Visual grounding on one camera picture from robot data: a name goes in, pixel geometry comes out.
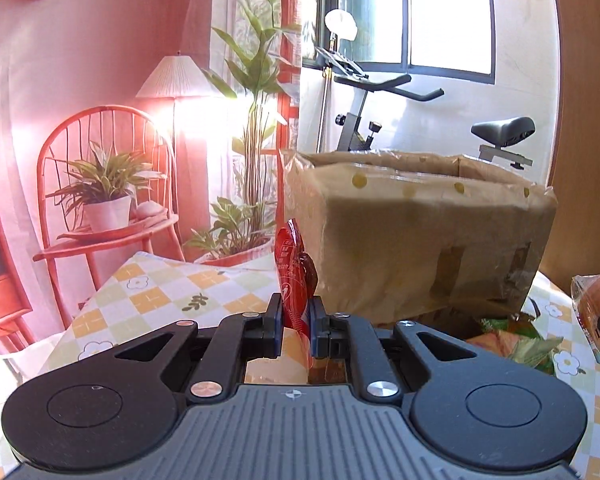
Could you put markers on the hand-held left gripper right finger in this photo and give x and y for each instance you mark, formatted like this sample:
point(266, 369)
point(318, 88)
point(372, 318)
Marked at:
point(316, 330)

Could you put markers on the white lamp on stand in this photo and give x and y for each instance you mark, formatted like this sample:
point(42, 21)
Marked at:
point(340, 22)

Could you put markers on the clear bread packet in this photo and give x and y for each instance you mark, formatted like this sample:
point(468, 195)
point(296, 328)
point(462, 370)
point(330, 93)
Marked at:
point(595, 295)

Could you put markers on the red snack packet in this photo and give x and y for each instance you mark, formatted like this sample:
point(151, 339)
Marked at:
point(292, 280)

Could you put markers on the black exercise bike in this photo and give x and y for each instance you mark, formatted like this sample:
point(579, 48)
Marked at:
point(505, 130)

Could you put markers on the dark-framed window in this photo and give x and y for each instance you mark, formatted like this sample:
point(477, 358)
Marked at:
point(450, 10)

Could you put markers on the wooden board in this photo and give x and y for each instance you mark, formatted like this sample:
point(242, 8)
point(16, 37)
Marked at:
point(590, 160)

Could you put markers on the brown cardboard box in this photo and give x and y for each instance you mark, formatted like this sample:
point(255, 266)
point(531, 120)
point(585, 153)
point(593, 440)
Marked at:
point(405, 240)

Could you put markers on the checked floral tablecloth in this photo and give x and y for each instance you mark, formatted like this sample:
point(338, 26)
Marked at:
point(180, 280)

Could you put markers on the green snack packet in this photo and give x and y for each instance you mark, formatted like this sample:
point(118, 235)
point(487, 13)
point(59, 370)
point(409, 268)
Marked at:
point(525, 350)

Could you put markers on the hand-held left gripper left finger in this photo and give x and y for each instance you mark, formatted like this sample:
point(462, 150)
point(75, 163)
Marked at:
point(277, 322)

